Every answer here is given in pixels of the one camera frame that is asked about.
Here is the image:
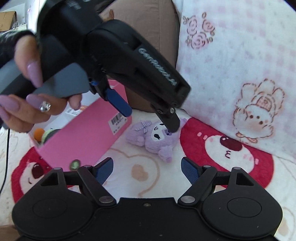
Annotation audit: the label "purple plush toy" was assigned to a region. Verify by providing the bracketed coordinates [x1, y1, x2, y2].
[125, 120, 181, 163]

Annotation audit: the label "pink cardboard box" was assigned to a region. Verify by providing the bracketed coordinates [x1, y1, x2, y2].
[29, 92, 132, 171]

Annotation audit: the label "green yarn ball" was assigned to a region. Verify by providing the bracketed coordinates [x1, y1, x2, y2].
[41, 128, 60, 144]

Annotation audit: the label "orange ball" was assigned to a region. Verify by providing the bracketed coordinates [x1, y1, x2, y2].
[33, 128, 45, 142]

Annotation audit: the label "left hand purple nails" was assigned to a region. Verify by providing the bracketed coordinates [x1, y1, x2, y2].
[1, 30, 82, 133]

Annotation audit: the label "white orange label pack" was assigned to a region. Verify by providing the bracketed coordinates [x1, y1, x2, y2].
[65, 105, 88, 116]

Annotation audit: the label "bear print blanket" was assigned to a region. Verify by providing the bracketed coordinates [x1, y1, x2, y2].
[1, 118, 295, 240]

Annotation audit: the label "brown cloud pillow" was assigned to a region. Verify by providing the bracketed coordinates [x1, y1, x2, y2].
[99, 0, 181, 114]

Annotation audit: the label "pink checkered pillow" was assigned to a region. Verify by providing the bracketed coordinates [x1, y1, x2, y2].
[174, 1, 295, 161]

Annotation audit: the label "black cable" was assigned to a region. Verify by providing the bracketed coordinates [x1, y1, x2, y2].
[0, 128, 11, 195]

